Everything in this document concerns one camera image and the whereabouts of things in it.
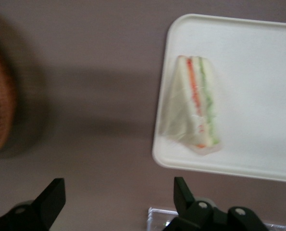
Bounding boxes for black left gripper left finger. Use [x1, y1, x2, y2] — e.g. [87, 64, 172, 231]
[0, 178, 67, 231]

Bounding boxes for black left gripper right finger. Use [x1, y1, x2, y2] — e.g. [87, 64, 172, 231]
[165, 177, 265, 231]

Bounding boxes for triangle sandwich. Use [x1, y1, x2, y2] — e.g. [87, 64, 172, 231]
[158, 55, 223, 157]

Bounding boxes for cream plastic tray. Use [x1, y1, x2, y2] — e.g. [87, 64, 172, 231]
[151, 13, 286, 184]

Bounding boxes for clear acrylic bottle rack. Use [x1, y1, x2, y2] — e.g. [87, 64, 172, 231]
[147, 205, 286, 231]

